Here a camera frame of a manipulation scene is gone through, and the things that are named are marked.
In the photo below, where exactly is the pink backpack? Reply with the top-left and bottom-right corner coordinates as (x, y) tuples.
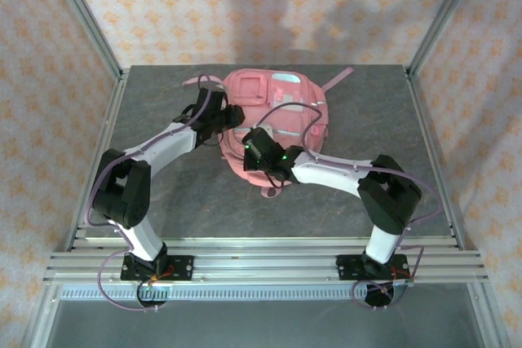
(182, 66), (354, 199)

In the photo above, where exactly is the wide aluminium mounting beam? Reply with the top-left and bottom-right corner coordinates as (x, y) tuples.
(43, 250), (489, 284)

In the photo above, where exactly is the black round controller unit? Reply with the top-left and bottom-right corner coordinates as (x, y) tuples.
(136, 282), (170, 311)
(362, 281), (409, 309)

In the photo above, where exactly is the aluminium table edge rail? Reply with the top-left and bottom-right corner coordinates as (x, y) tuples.
(64, 236), (466, 253)
(405, 66), (467, 251)
(64, 69), (131, 252)

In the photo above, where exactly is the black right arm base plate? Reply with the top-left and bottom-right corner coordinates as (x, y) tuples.
(335, 253), (410, 283)

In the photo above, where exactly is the grey slotted cable duct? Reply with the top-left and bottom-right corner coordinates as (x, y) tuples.
(60, 285), (413, 302)

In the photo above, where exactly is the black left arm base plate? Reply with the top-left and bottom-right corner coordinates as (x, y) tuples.
(121, 255), (195, 283)

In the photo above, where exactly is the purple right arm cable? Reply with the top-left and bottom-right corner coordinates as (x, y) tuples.
(252, 102), (445, 311)

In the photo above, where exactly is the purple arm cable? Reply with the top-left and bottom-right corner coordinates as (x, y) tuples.
(252, 102), (445, 311)
(87, 73), (224, 311)

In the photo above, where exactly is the aluminium frame post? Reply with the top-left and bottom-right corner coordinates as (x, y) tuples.
(406, 0), (487, 79)
(40, 0), (124, 80)

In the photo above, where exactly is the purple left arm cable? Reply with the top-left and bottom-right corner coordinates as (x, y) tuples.
(87, 73), (224, 311)

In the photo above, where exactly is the aluminium lower frame leg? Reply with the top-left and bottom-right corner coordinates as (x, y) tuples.
(467, 282), (511, 348)
(20, 282), (62, 348)

